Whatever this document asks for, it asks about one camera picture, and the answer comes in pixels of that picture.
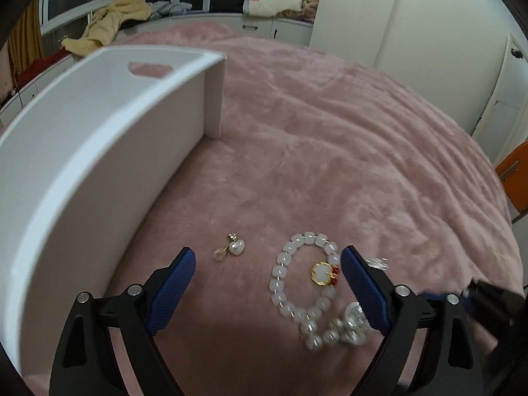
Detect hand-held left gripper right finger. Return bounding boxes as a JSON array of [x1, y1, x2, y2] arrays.
[[340, 245, 485, 396]]

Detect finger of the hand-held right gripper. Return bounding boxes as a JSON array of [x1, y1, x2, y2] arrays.
[[423, 278, 525, 339]]

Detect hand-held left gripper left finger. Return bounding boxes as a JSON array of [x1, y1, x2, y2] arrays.
[[49, 247, 196, 396]]

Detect white jade bead bracelet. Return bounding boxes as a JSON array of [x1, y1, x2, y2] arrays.
[[270, 233, 344, 323]]

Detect white storage box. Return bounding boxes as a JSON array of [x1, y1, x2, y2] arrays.
[[0, 46, 227, 378]]

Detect pearl stud earring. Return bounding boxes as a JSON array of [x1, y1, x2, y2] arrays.
[[226, 233, 247, 258]]

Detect orange chair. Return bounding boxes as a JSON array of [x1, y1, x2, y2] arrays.
[[495, 141, 528, 224]]

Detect pink plush blanket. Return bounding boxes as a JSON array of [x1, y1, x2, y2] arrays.
[[22, 22, 525, 396]]

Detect white door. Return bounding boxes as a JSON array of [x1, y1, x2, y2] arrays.
[[471, 33, 528, 166]]

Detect red cloth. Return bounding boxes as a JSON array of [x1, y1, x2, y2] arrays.
[[18, 47, 76, 81]]

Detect yellow cloth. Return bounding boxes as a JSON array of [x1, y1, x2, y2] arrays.
[[61, 0, 152, 56]]

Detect grey clothes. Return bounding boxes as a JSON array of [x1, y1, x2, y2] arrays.
[[149, 2, 193, 20]]

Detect brown curtain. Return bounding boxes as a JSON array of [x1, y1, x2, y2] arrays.
[[8, 5, 46, 88]]

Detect pile of folded clothes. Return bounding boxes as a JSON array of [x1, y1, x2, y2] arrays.
[[302, 0, 322, 22]]

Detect rolled cream blanket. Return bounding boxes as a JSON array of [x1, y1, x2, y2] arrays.
[[243, 0, 309, 19]]

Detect pearl and crystal bracelet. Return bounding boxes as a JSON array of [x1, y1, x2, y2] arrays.
[[299, 301, 371, 351]]

